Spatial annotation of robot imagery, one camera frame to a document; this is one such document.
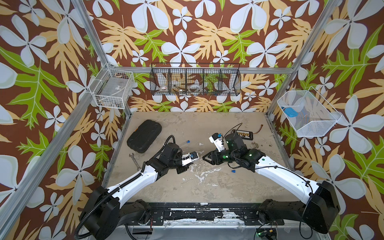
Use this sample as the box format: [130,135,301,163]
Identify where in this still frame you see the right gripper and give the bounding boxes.
[201,148,240,165]

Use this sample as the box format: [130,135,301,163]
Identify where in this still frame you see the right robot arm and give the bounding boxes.
[203,133,341,234]

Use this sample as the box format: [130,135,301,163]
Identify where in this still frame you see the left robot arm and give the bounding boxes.
[74,143,199,240]

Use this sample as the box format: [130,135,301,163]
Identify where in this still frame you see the metal wrench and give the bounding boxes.
[129,153,142,171]

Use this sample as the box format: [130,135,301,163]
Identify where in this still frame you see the black tool case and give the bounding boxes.
[127,120,162,154]

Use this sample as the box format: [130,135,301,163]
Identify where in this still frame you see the blue item in basket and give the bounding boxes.
[283,108,299,118]

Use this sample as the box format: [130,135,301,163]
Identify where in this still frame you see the clear plastic box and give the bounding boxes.
[101,78,128,98]

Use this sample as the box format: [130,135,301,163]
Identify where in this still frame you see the white mesh basket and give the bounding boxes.
[277,90,342,138]

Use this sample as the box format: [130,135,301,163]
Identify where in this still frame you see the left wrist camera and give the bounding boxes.
[182,152,200,166]

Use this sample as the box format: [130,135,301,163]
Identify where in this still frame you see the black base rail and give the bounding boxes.
[122,200,286,226]

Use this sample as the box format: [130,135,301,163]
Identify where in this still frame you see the black wire basket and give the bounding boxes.
[149,63,242,96]

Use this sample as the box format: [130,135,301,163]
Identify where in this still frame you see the white wire basket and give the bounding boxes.
[90,69,135,109]

